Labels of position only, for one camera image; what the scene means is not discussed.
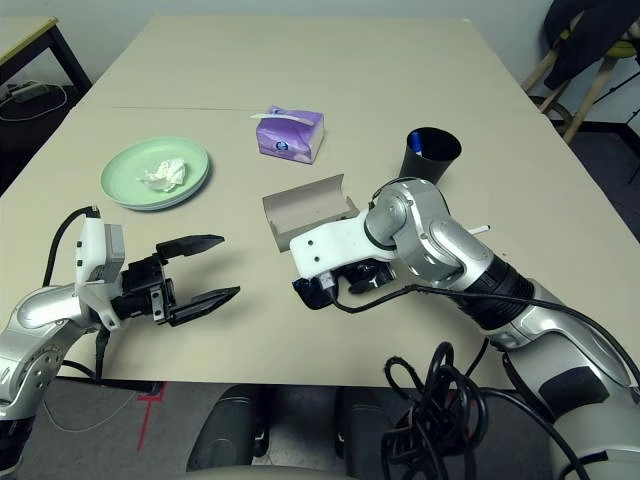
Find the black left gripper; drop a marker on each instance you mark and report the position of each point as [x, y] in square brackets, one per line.
[142, 295]

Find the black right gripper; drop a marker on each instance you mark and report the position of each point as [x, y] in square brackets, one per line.
[370, 277]

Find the black sunglasses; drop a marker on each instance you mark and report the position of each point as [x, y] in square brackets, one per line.
[312, 297]

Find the grey glasses case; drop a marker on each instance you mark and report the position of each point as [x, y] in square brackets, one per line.
[305, 210]

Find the white tissue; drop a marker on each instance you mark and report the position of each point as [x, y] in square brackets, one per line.
[167, 172]

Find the light green plate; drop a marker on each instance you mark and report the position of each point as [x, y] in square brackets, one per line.
[125, 170]

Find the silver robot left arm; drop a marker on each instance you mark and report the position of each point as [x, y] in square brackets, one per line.
[45, 310]

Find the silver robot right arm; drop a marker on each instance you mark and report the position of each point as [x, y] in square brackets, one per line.
[450, 240]

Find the light blue plate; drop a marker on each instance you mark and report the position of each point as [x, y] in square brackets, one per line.
[152, 208]

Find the black plastic cup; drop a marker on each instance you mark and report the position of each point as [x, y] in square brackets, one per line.
[425, 170]

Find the white marker black cap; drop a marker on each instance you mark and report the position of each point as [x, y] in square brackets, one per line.
[481, 229]

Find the purple tissue pack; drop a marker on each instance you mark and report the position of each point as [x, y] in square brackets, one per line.
[290, 142]

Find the dark grey robot left leg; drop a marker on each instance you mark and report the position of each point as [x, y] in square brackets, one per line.
[225, 430]

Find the dark grey robot leg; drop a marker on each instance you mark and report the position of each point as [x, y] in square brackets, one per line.
[360, 435]
[225, 430]

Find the dark grey robot right leg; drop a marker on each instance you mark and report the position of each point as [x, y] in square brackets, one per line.
[360, 435]

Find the grey power adapter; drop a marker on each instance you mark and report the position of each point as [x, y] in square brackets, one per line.
[30, 91]

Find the wooden chair with jacket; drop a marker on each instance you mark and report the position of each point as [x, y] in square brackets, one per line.
[575, 40]

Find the black tripod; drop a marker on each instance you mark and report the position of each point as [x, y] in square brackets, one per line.
[622, 83]

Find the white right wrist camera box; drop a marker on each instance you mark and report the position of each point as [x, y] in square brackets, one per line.
[325, 245]

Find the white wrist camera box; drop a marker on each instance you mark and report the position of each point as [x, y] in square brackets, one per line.
[92, 250]
[325, 245]

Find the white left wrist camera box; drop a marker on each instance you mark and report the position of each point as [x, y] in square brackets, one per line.
[92, 250]

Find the side table black frame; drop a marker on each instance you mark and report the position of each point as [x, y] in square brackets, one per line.
[20, 37]

